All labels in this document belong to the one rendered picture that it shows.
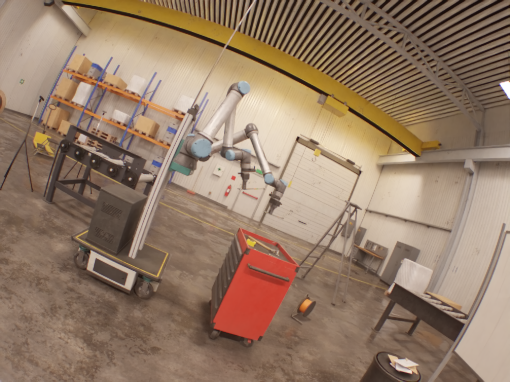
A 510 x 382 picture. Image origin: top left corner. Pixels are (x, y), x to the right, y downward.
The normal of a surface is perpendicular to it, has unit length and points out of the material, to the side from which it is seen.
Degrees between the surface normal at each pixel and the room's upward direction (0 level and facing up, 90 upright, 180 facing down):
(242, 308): 90
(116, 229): 90
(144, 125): 90
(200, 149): 95
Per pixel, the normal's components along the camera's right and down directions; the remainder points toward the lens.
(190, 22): 0.15, 0.07
